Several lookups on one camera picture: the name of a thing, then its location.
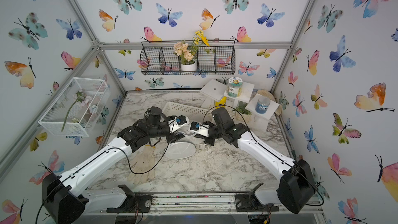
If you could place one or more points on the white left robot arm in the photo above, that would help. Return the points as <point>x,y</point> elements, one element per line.
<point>65,197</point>

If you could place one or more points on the white perforated plastic basket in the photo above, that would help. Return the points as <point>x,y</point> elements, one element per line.
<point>194,114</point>

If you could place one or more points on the white mesh laundry bag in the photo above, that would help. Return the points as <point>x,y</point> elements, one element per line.
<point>183,148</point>

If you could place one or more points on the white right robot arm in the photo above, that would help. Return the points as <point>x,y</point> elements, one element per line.
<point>296,182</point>

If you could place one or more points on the green artificial plant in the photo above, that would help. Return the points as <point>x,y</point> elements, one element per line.
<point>241,108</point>

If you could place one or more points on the cream bubble plant pot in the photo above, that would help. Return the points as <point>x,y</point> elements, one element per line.
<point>243,117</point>

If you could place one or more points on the yellow plastic bottle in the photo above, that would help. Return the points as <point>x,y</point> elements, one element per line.
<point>221,103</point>

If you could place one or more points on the blue granule jar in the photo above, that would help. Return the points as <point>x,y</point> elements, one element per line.
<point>262,105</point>

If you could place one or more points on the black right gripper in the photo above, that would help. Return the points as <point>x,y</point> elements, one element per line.
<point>207,140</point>

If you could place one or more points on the white wire wall basket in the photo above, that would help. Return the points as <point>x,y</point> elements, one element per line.
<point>52,119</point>

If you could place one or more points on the white tiered wooden shelf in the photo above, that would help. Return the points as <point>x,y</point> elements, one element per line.
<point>215,91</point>

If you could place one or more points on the beige work glove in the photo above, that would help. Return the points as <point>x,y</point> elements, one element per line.
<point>143,166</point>

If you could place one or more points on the pink artificial rose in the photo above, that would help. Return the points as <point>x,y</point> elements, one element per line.
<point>81,102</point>

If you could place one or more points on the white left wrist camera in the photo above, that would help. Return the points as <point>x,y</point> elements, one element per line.
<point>177,123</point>

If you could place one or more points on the white pot with flowers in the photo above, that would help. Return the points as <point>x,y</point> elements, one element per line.
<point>187,52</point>

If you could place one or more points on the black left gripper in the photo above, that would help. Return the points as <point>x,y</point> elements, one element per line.
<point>173,138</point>

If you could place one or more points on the green lidded glass jar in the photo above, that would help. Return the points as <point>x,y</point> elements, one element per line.
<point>234,86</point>

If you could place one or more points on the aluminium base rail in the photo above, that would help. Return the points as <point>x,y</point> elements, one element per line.
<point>186,203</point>

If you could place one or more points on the beige woven fan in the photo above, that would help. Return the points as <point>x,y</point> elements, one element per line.
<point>271,97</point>

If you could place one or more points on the black wire wall basket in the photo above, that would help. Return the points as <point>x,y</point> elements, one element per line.
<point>157,58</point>

